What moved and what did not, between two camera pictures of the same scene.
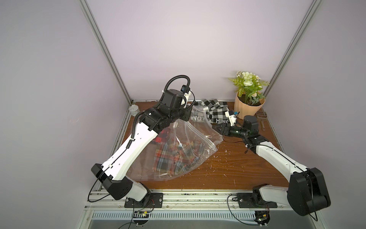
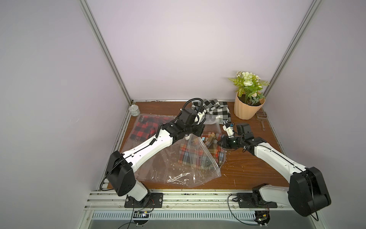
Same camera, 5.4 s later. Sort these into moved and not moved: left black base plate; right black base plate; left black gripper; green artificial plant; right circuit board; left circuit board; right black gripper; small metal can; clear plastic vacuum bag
Moved: left black gripper; right black gripper; clear plastic vacuum bag
Not moved: small metal can; green artificial plant; left circuit board; right black base plate; left black base plate; right circuit board
